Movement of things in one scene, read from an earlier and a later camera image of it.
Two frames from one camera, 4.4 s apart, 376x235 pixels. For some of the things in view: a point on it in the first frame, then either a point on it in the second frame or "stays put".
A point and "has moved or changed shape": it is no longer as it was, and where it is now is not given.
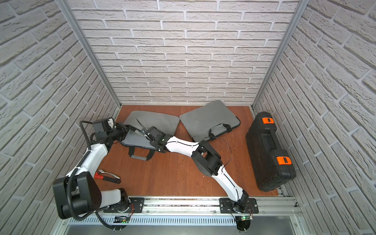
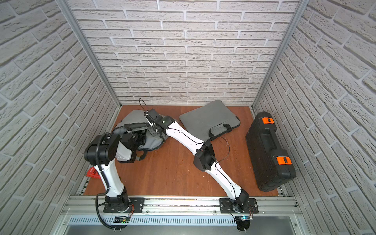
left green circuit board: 121,219 stays put
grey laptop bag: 138,141 has moved or changed shape
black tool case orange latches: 272,165 stays put
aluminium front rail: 203,207 stays put
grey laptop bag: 209,122 stays put
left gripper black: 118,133 → 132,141
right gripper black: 153,143 → 152,125
